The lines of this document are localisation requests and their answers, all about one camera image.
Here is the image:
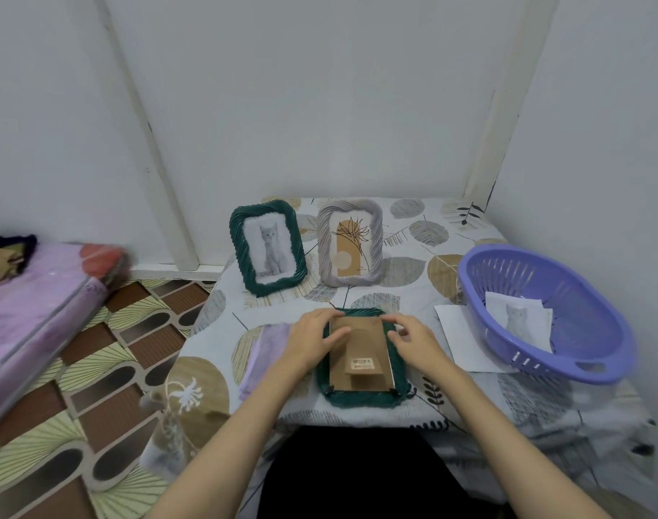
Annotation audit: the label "person's left hand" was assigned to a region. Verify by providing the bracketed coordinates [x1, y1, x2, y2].
[278, 309, 353, 382]

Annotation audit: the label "person's right hand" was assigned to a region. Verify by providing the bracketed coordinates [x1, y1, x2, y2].
[380, 312, 457, 382]

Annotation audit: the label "white paper black line drawing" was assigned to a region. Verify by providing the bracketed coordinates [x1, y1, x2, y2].
[434, 303, 516, 373]

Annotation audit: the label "purple cloth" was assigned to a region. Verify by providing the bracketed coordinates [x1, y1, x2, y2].
[237, 322, 292, 401]

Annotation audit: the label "brown cardboard frame backing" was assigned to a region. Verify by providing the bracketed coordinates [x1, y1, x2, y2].
[328, 316, 397, 393]

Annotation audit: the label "grey woven picture frame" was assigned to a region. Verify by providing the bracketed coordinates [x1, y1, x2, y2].
[316, 198, 385, 288]

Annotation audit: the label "white paper grey drawing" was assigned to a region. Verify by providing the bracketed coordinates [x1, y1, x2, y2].
[484, 291, 555, 353]
[244, 216, 297, 282]

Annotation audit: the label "person's left forearm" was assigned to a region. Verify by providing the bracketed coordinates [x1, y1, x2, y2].
[147, 367, 314, 519]

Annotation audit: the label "person's right forearm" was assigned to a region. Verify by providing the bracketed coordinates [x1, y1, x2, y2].
[431, 367, 614, 519]

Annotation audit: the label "leaf patterned tablecloth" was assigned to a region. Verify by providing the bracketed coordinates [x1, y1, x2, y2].
[139, 197, 657, 519]

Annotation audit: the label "black trousers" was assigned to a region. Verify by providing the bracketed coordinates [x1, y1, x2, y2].
[257, 426, 519, 519]

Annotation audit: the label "purple plastic basket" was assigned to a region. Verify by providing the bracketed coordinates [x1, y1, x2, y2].
[457, 242, 638, 386]

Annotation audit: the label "purple mattress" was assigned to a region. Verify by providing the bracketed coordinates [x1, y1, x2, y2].
[0, 242, 130, 427]

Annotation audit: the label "pile of brown clothes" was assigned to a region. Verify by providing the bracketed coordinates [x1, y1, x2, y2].
[0, 233, 37, 290]

